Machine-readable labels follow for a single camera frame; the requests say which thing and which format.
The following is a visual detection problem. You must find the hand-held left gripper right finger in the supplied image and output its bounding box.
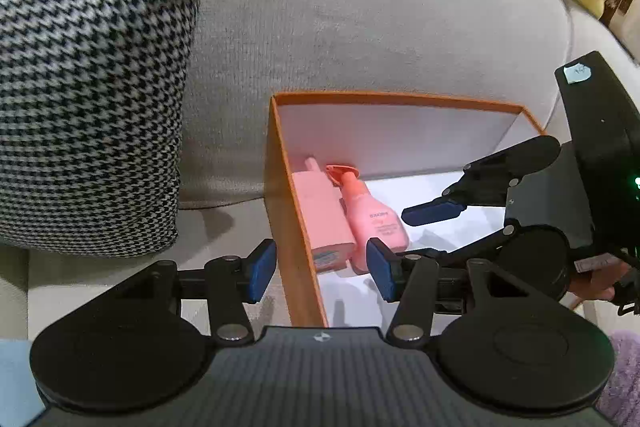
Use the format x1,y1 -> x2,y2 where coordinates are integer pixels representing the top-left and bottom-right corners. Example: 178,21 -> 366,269
366,238 -> 528,342

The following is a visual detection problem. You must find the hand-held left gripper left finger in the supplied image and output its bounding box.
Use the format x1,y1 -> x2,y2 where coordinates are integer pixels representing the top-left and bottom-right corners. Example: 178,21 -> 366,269
120,238 -> 278,343

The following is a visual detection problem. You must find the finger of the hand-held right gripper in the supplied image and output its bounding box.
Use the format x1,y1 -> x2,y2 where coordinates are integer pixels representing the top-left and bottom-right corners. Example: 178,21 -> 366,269
401,136 -> 562,228
395,221 -> 521,272

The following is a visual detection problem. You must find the orange cardboard box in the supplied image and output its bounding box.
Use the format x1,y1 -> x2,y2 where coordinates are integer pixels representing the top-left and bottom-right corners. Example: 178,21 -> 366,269
264,92 -> 551,329

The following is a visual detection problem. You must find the person's right hand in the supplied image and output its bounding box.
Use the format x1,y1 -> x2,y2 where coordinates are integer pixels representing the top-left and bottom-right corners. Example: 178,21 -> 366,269
567,259 -> 632,304

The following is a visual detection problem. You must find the pink spray bottle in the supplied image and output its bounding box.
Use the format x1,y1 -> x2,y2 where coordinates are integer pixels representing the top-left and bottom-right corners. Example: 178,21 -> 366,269
325,164 -> 411,277

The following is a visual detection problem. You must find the pink rectangular bottle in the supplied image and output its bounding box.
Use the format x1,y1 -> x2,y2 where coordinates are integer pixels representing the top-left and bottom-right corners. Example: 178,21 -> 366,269
291,155 -> 357,277

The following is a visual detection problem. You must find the purple fuzzy cloth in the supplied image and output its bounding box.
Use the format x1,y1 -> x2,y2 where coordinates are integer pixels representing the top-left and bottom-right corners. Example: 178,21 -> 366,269
595,329 -> 640,427

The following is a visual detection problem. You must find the beige fabric sofa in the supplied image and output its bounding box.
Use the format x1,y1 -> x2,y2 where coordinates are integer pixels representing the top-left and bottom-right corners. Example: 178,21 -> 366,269
0,0 -> 640,345

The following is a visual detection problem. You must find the black white houndstooth pillow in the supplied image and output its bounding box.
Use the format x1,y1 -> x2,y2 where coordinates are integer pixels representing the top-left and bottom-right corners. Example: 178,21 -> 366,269
0,0 -> 231,259

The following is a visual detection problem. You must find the light blue pillow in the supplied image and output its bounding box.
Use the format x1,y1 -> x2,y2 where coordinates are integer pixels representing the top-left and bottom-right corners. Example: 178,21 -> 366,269
0,339 -> 42,427

